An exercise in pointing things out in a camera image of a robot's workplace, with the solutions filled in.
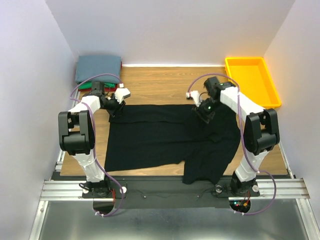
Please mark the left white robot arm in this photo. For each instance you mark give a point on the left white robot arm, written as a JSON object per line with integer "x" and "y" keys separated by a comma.
{"x": 76, "y": 131}

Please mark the black t-shirt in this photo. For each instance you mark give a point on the black t-shirt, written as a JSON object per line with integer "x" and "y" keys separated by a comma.
{"x": 146, "y": 136}

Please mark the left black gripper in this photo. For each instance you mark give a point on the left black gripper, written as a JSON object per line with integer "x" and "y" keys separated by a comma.
{"x": 117, "y": 107}

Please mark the folded green t-shirt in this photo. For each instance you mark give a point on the folded green t-shirt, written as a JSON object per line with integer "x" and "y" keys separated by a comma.
{"x": 88, "y": 85}

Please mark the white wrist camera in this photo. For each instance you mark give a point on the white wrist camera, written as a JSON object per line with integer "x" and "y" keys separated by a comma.
{"x": 195, "y": 96}
{"x": 121, "y": 93}

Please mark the folded grey-blue t-shirt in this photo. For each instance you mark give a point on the folded grey-blue t-shirt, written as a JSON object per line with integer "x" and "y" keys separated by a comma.
{"x": 89, "y": 66}

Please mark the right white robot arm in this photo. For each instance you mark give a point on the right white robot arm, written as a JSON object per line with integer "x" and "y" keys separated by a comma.
{"x": 259, "y": 127}

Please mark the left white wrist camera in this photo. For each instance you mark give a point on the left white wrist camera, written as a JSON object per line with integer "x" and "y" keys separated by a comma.
{"x": 121, "y": 93}

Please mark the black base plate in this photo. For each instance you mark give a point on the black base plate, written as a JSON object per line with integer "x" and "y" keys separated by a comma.
{"x": 169, "y": 192}

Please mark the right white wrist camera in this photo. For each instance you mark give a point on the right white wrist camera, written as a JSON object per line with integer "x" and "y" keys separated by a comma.
{"x": 195, "y": 96}

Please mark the yellow plastic tray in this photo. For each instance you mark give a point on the yellow plastic tray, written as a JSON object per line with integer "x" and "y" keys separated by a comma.
{"x": 254, "y": 79}

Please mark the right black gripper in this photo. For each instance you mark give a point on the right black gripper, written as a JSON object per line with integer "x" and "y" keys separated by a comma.
{"x": 204, "y": 116}

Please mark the aluminium mounting rail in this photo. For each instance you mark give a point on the aluminium mounting rail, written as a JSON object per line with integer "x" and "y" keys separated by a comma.
{"x": 285, "y": 189}

